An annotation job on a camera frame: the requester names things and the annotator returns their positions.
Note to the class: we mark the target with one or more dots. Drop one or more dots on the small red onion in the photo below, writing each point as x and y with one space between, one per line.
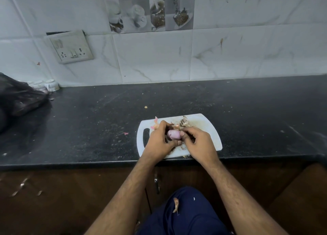
174 134

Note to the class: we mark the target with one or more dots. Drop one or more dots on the beige switch socket plate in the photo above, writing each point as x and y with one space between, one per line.
71 45

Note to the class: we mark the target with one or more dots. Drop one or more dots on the white plastic cutting board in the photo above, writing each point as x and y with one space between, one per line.
209 140

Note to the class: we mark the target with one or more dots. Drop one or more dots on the person's left hand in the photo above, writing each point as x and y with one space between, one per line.
158 145

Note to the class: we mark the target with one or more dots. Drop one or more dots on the black plastic bag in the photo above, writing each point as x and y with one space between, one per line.
15 99

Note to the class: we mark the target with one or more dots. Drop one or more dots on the person's right forearm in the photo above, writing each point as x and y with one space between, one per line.
237 204

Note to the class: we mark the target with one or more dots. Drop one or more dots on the person's navy shorts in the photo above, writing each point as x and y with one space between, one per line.
199 217

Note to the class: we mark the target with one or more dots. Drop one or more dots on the printed decorative wall tile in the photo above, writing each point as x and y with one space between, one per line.
138 12

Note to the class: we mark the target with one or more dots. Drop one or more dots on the person's left forearm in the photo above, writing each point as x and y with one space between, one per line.
122 204

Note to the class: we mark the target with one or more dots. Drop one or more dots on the person's right hand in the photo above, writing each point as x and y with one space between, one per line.
203 148

